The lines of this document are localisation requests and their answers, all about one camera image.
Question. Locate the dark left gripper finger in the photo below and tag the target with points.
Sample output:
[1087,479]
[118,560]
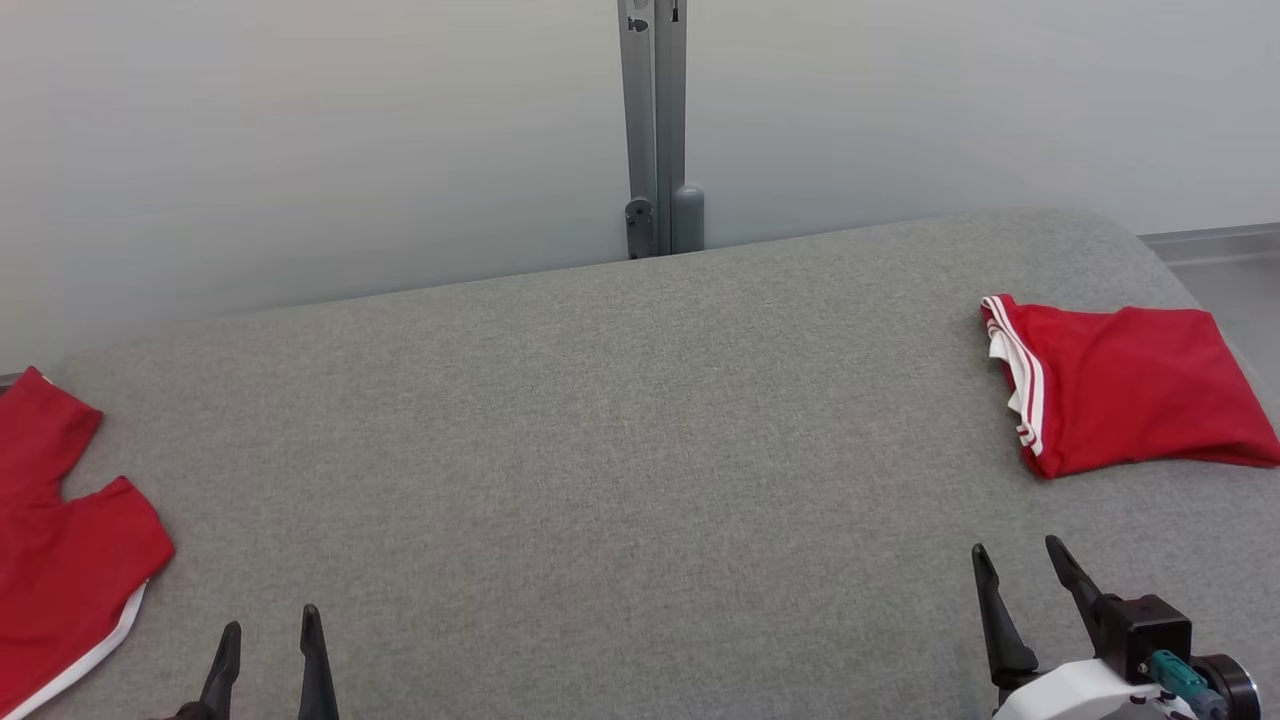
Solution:
[315,680]
[222,680]

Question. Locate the red white-sleeved basketball jersey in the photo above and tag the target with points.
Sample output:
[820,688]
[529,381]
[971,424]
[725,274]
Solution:
[1140,390]

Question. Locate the grey cylindrical post bumper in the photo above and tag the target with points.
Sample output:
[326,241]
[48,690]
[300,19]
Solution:
[688,220]

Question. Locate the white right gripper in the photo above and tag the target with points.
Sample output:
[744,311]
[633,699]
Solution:
[1075,695]

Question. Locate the dark post hinge bracket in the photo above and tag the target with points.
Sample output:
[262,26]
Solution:
[639,228]

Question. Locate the red white-trimmed shorts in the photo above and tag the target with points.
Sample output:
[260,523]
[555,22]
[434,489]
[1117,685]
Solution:
[60,560]

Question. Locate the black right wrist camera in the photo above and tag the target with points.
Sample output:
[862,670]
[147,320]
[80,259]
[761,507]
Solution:
[1145,630]

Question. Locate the teal right camera connector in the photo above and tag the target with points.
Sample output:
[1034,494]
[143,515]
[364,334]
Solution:
[1180,682]

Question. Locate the grey metal post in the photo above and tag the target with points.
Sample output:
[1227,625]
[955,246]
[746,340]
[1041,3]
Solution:
[655,90]

